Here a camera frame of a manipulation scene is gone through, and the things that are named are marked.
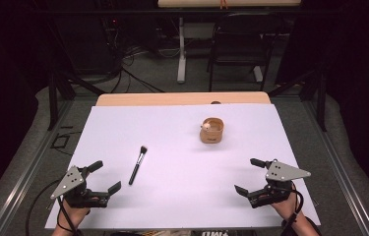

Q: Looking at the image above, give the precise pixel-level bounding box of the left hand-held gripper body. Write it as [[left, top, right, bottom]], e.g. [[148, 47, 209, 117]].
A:
[[50, 165, 109, 209]]

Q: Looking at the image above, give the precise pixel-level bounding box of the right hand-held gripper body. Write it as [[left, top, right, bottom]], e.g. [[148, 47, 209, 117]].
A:
[[247, 159, 312, 209]]

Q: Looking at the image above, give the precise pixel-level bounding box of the black makeup brush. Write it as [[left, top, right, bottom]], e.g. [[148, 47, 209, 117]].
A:
[[128, 146, 149, 186]]

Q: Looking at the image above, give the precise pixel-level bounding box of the wooden brush holder cup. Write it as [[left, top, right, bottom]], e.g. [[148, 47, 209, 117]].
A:
[[199, 117, 225, 145]]

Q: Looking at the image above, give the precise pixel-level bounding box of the person's left hand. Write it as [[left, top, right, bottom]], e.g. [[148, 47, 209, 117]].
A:
[[58, 199, 92, 229]]

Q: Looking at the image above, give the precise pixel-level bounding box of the person's right hand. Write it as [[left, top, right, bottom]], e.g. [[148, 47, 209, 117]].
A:
[[270, 192, 300, 221]]

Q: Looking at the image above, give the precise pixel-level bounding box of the white table sheet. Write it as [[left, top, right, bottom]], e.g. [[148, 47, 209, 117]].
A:
[[44, 103, 322, 230]]

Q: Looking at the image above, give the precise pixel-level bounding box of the black metal stand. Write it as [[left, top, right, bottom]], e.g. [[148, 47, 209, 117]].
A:
[[268, 62, 329, 133], [45, 62, 107, 132]]

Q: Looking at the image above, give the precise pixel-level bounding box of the white desk leg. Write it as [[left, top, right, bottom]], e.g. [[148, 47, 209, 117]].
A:
[[176, 17, 188, 84], [252, 64, 265, 84]]

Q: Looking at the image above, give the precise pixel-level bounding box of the wooden table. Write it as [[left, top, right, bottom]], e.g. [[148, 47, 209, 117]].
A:
[[94, 90, 272, 107]]

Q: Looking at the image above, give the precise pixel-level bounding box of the black chair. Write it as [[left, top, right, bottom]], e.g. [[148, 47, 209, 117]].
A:
[[207, 12, 283, 93]]

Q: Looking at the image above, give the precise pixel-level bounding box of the light wooden desk top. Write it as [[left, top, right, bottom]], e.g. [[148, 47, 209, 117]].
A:
[[156, 0, 303, 9]]

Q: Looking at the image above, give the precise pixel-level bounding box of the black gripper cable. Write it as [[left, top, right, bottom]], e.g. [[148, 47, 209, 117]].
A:
[[25, 178, 63, 236], [281, 181, 305, 236], [55, 196, 83, 236]]

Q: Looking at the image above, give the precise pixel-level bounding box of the aluminium floor rail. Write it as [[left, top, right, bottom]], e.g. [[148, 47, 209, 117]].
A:
[[301, 98, 369, 236], [0, 98, 75, 236]]

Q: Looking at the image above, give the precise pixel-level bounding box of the bundle of floor cables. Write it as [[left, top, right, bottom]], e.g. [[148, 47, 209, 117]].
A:
[[96, 16, 180, 94]]

